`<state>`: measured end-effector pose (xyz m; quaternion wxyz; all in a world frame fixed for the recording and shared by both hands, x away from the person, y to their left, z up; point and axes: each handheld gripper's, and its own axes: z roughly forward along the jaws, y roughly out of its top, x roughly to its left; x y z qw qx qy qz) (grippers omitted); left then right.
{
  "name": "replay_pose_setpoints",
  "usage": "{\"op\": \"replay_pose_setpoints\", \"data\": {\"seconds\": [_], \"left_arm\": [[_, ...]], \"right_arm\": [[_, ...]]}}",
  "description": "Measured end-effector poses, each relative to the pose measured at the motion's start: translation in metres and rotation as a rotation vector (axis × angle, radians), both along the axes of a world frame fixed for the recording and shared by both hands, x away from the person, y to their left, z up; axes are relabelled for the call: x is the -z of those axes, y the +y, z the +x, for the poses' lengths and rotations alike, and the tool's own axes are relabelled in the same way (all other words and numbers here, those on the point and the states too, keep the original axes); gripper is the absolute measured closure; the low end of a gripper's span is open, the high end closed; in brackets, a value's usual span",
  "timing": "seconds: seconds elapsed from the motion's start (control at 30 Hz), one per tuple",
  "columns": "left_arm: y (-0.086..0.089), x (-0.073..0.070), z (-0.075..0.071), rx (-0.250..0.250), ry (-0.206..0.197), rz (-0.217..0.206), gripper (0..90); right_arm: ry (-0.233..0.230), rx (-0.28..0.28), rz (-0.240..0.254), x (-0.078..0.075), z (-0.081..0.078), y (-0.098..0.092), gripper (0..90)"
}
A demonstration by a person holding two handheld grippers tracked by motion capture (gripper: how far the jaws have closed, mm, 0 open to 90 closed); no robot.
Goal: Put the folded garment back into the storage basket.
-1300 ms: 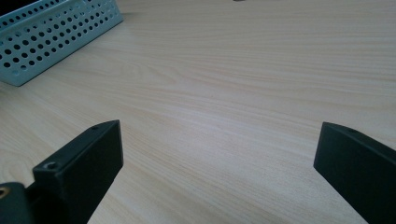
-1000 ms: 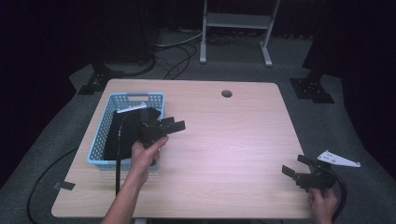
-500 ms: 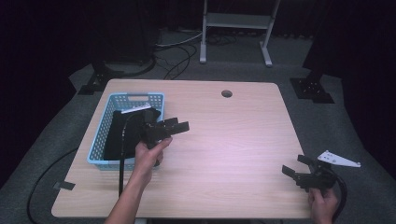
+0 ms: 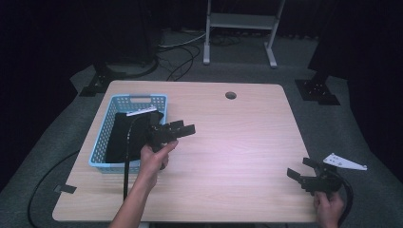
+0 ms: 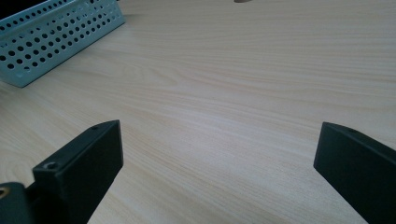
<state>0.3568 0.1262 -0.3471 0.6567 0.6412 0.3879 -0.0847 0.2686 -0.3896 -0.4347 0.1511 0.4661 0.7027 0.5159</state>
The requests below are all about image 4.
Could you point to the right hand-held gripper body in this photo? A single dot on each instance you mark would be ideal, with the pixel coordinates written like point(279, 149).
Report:
point(323, 183)

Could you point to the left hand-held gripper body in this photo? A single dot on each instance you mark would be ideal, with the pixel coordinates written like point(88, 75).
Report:
point(160, 134)

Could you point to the black cloth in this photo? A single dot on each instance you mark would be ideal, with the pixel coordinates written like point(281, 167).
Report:
point(122, 139)

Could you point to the light blue plastic basket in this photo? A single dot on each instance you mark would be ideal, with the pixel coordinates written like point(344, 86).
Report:
point(104, 136)

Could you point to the person's left hand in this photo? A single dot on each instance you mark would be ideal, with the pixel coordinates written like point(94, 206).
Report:
point(155, 161)

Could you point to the person's right hand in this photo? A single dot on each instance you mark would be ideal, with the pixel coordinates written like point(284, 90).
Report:
point(329, 210)

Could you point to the black stand base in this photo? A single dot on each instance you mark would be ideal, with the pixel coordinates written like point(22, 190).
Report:
point(101, 80)
point(316, 90)

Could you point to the black tape strip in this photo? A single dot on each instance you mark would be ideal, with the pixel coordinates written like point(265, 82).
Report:
point(65, 189)

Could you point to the white metal stand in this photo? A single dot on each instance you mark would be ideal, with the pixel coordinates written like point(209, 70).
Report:
point(240, 21)

